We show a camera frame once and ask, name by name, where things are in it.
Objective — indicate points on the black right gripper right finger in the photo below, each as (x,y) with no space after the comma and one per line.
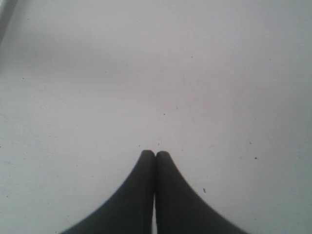
(179,209)

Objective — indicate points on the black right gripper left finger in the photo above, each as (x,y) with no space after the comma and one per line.
(130,209)

